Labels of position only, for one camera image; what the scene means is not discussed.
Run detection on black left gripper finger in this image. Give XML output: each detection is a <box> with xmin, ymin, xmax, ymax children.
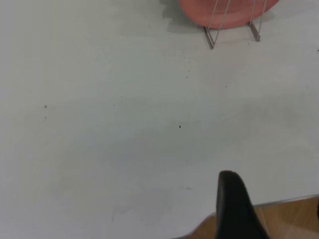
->
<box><xmin>216</xmin><ymin>170</ymin><xmax>270</xmax><ymax>239</ymax></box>

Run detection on pink plate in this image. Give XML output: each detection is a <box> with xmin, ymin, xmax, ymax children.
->
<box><xmin>178</xmin><ymin>0</ymin><xmax>280</xmax><ymax>29</ymax></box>

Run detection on metal wire plate rack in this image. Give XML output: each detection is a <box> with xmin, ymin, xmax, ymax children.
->
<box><xmin>201</xmin><ymin>0</ymin><xmax>269</xmax><ymax>50</ymax></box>

